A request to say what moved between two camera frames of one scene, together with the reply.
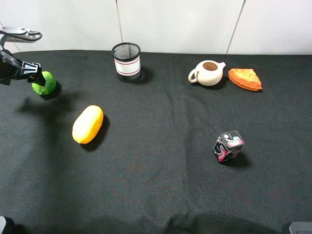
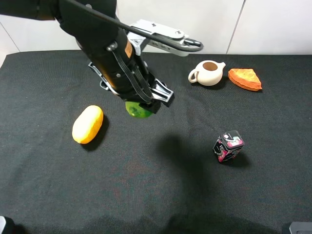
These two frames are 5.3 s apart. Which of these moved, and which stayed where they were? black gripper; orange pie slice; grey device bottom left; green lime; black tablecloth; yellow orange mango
Moved: black gripper; green lime
Stayed: yellow orange mango; orange pie slice; black tablecloth; grey device bottom left
